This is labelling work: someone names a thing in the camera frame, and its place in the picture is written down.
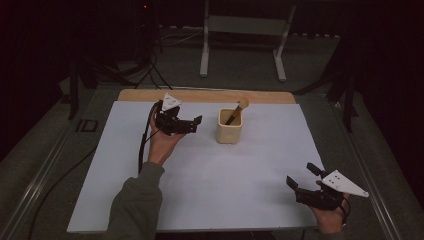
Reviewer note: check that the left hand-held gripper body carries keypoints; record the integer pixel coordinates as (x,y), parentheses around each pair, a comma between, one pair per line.
(173,125)

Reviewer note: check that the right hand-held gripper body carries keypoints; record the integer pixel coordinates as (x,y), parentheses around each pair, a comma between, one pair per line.
(320,200)

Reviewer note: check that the beige square cup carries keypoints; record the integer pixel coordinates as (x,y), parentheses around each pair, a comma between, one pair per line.
(228,135)

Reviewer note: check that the person's left hand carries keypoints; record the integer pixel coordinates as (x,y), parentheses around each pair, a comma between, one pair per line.
(163,146)

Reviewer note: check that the person's right hand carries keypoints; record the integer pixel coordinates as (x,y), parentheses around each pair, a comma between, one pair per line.
(330,221)

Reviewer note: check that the wooden board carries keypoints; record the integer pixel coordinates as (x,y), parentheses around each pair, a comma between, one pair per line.
(206,96)

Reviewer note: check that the white paper sheet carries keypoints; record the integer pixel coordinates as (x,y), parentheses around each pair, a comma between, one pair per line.
(216,186)

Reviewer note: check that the white metal stand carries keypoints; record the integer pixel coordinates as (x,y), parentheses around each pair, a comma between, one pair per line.
(246,26)

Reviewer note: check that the black tripod stand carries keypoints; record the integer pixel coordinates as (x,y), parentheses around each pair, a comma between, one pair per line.
(73,90)

